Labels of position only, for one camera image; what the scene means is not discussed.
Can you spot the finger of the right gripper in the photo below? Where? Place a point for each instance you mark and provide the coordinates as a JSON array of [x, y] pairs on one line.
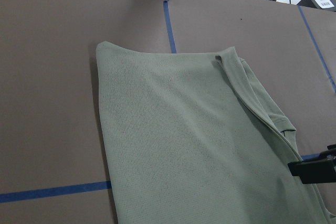
[[317, 168]]

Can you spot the olive green long-sleeve shirt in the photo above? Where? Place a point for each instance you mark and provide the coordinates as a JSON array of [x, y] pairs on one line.
[[196, 138]]

